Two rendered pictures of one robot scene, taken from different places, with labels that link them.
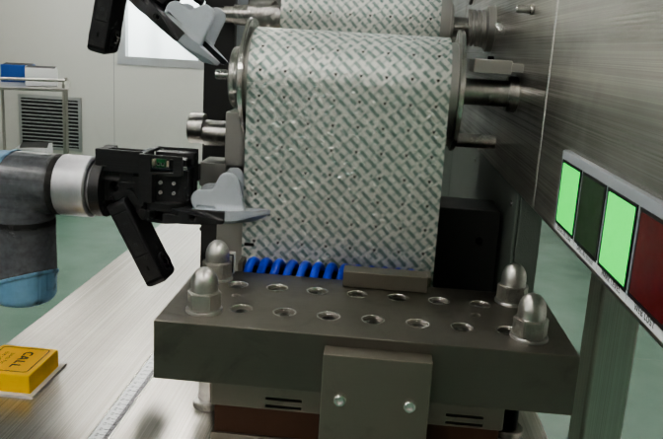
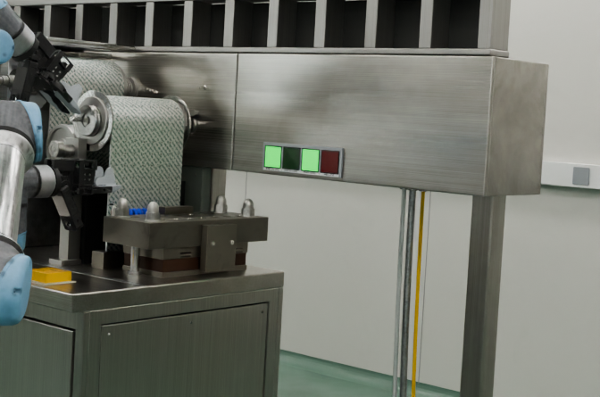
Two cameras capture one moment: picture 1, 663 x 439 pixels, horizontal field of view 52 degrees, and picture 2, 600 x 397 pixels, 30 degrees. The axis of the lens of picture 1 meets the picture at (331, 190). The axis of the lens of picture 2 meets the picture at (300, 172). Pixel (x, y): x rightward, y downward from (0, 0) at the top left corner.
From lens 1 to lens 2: 229 cm
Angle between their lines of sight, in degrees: 54
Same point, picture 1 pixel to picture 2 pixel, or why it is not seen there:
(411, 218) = (171, 183)
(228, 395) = (168, 254)
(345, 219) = (148, 186)
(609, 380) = not seen: hidden behind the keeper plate
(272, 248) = not seen: hidden behind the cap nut
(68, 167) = (45, 169)
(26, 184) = (30, 180)
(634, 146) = (310, 136)
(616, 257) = (312, 165)
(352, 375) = (215, 233)
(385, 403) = (224, 243)
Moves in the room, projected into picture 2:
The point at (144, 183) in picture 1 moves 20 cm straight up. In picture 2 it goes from (81, 175) to (85, 87)
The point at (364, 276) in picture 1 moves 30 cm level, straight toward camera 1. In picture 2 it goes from (172, 209) to (262, 221)
